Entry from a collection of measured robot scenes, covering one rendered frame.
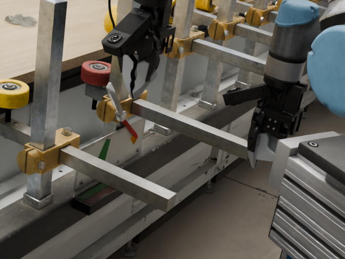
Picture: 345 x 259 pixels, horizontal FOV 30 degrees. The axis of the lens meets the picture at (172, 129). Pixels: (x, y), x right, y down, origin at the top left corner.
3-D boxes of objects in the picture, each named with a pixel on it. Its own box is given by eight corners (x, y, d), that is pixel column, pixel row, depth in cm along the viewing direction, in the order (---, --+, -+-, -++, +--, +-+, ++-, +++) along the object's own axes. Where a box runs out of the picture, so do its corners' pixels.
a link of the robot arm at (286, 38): (329, 10, 119) (285, 4, 118) (314, 66, 124) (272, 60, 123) (318, -1, 126) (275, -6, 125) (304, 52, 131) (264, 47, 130)
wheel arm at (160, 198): (174, 209, 123) (177, 190, 121) (165, 217, 120) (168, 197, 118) (5, 131, 141) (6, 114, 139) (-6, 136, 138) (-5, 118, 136)
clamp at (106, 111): (145, 109, 155) (148, 90, 153) (112, 126, 144) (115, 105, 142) (126, 102, 157) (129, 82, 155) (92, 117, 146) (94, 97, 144)
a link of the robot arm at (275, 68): (262, 55, 125) (278, 47, 132) (256, 76, 127) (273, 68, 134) (298, 66, 122) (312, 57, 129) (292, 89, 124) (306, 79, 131)
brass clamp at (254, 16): (276, 21, 211) (279, 6, 209) (259, 28, 200) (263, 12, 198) (259, 16, 214) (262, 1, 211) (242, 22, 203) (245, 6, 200)
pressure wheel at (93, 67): (116, 109, 158) (122, 66, 153) (97, 118, 152) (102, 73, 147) (91, 99, 161) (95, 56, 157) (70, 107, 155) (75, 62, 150)
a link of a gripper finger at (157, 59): (156, 82, 127) (163, 40, 124) (152, 85, 126) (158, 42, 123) (136, 75, 129) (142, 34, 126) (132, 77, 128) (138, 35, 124)
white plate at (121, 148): (141, 152, 161) (147, 116, 156) (75, 191, 140) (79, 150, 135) (139, 151, 161) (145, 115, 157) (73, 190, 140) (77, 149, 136)
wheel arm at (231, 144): (252, 159, 140) (256, 141, 138) (245, 164, 137) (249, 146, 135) (93, 94, 158) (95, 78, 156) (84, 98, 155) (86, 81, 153)
